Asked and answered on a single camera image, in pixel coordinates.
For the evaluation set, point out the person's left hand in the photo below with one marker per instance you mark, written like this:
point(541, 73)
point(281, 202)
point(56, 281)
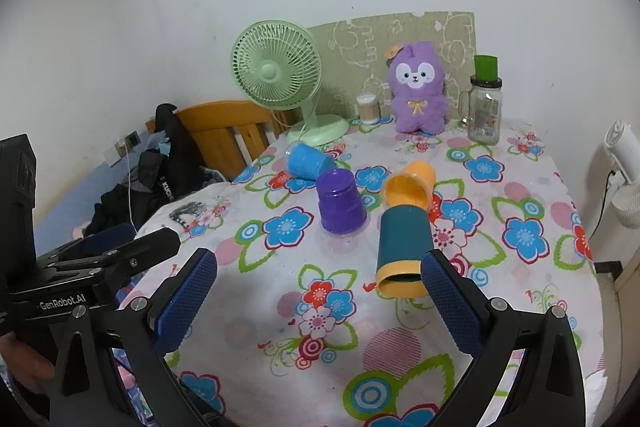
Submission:
point(27, 364)

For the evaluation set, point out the blue cup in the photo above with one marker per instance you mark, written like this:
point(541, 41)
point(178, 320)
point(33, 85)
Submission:
point(312, 161)

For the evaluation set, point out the white clip fan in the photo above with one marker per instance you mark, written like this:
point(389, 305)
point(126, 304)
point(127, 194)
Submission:
point(627, 167)

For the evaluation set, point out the white printed cloth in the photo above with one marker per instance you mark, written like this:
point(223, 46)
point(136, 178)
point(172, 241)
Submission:
point(200, 209)

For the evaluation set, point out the black clothing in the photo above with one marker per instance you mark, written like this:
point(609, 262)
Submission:
point(167, 167)

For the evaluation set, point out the teal cup with yellow rim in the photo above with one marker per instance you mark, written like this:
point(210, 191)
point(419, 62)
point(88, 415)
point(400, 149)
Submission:
point(404, 242)

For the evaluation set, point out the blue bed sheet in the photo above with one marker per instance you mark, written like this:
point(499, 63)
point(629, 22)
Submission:
point(65, 197)

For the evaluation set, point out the beige printed board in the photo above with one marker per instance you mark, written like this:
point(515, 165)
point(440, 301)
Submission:
point(350, 52)

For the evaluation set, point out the green desk fan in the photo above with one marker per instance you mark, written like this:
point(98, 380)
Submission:
point(275, 69)

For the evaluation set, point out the purple cup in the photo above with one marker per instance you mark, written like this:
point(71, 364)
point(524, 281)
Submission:
point(340, 202)

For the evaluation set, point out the orange cup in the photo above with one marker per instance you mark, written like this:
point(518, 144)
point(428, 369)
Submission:
point(407, 187)

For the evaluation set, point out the wall socket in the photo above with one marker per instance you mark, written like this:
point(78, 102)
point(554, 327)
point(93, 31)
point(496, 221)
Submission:
point(131, 141)

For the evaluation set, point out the floral tablecloth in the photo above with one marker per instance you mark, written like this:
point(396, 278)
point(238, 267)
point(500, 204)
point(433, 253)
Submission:
point(300, 357)

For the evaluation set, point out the glass bottle with green lid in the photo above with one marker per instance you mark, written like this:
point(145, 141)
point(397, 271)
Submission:
point(484, 112)

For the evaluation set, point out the purple plush toy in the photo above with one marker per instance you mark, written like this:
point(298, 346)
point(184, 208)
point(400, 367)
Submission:
point(417, 102)

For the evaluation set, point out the wooden chair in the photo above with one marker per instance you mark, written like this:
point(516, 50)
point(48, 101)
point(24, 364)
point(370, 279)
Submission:
point(215, 132)

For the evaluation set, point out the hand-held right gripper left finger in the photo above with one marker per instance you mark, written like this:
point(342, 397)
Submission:
point(186, 304)

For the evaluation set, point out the cotton swab jar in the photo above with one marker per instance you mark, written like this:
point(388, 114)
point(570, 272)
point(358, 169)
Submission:
point(368, 109)

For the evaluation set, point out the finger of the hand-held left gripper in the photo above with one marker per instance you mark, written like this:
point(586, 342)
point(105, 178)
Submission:
point(150, 247)

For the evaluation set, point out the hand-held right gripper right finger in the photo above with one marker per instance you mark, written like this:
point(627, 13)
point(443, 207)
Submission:
point(452, 307)

